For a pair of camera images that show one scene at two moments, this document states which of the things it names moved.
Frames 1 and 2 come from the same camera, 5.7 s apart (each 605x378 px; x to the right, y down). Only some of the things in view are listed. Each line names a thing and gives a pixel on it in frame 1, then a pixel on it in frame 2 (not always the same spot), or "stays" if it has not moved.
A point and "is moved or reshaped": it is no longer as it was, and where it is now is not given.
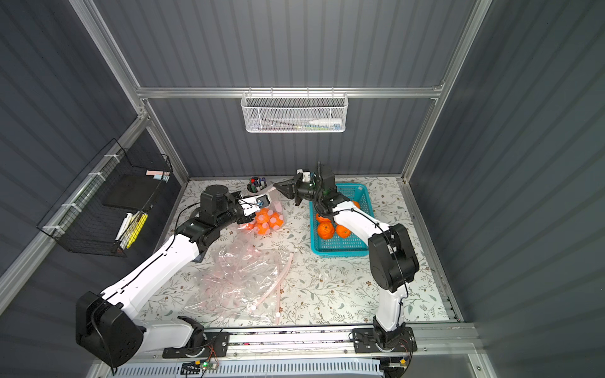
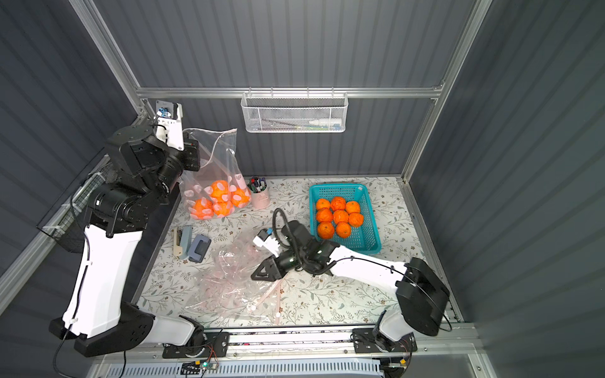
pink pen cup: [256, 184] stays
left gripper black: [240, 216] -> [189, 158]
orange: [343, 231] is moved or reshaped
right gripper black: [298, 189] -> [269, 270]
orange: [262, 216] is moved or reshaped
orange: [326, 230] stays
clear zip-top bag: [268, 220] -> [217, 189]
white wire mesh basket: [294, 112] stays
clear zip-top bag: [241, 277] stays
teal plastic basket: [335, 245] stays
